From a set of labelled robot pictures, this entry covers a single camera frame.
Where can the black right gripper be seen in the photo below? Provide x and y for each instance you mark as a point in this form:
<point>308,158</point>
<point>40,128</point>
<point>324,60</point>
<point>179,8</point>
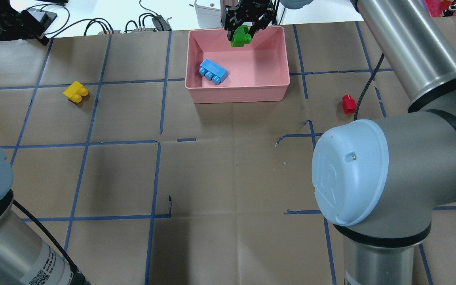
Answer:
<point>250,8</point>

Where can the green toy block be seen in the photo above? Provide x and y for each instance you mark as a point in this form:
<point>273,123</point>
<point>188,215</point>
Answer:
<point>240,37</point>

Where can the blue toy block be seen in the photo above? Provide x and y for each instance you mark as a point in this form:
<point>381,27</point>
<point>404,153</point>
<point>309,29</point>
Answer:
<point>212,71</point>

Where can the red toy block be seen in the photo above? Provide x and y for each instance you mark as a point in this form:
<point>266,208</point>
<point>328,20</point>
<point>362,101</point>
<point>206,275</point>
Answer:
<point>349,105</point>

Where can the yellow toy block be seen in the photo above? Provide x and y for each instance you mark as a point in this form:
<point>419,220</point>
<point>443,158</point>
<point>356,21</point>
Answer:
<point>75,92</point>

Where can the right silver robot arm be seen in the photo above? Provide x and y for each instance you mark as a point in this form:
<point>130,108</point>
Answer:
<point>378,181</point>

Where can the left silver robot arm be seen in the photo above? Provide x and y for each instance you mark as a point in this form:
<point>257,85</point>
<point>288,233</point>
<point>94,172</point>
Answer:
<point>25,258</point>

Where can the white square box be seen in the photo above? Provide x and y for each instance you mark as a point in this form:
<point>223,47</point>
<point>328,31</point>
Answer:
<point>208,13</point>

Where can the pink plastic box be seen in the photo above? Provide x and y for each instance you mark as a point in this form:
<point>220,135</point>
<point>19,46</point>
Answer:
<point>257,72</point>

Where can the black usb hub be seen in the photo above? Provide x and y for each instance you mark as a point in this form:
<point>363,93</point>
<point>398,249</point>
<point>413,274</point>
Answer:
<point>160,23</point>

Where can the brown paper table cover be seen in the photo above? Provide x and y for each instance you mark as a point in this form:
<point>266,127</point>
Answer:
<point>141,186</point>

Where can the black power adapter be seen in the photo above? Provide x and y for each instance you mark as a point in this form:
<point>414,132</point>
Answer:
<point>21,25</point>

